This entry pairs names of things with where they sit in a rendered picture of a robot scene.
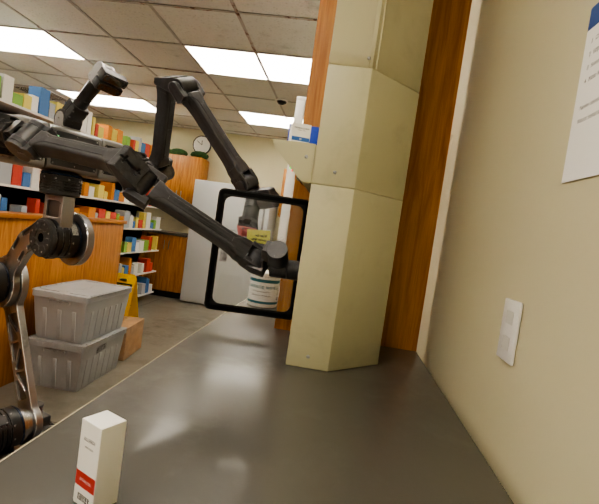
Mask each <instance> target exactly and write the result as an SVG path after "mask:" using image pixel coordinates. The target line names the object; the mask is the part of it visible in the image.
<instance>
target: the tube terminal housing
mask: <svg viewBox="0 0 599 504"><path fill-rule="evenodd" d="M418 99H419V93H417V92H415V91H413V90H411V89H410V88H408V87H406V86H404V85H402V84H400V83H398V82H397V81H395V80H393V79H391V78H389V77H387V76H385V75H383V74H382V73H380V72H378V71H376V70H374V69H372V68H362V67H353V66H343V65H334V64H329V65H328V71H327V78H326V85H325V92H324V99H323V106H322V113H321V120H320V127H319V134H318V141H317V148H316V155H315V162H314V169H313V176H312V184H311V189H310V196H309V203H308V210H307V217H306V224H305V231H304V238H303V245H302V252H301V259H300V266H299V273H298V280H297V287H296V294H295V301H294V308H293V315H292V322H291V329H290V336H289V343H288V350H287V357H286V364H287V365H292V366H298V367H304V368H310V369H315V370H321V371H327V372H328V371H335V370H342V369H349V368H356V367H362V366H369V365H376V364H378V358H379V352H380V345H381V339H382V332H383V326H384V319H385V313H386V307H387V300H388V294H389V287H390V281H391V274H392V268H393V261H394V255H395V248H396V242H397V235H398V229H399V222H400V216H401V209H402V203H403V196H404V190H405V183H406V177H407V170H408V164H409V157H410V151H411V144H412V138H413V131H414V125H415V119H416V112H417V106H418Z"/></svg>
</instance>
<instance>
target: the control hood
mask: <svg viewBox="0 0 599 504"><path fill-rule="evenodd" d="M272 142H273V145H274V146H275V147H276V149H277V150H278V151H279V153H280V154H281V155H282V157H283V158H284V159H285V161H286V162H287V164H288V165H289V166H290V167H291V169H292V170H293V172H294V173H295V174H296V176H297V177H298V178H299V180H300V181H301V182H302V184H303V185H304V186H305V188H306V189H307V190H308V192H309V193H310V189H311V184H312V176H313V169H314V162H315V155H316V148H317V145H316V144H312V143H304V142H295V141H287V140H279V139H273V140H272Z"/></svg>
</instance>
